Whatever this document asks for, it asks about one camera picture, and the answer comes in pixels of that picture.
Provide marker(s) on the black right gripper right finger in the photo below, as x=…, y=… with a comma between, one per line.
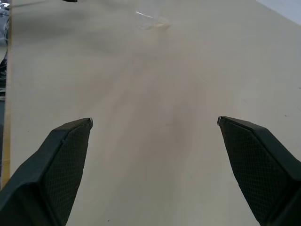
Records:
x=258, y=169

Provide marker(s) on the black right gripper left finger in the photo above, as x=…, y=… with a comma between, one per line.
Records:
x=47, y=174

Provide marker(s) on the silver robot body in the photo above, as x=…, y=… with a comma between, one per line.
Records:
x=4, y=47

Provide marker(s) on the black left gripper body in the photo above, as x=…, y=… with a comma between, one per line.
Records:
x=69, y=0

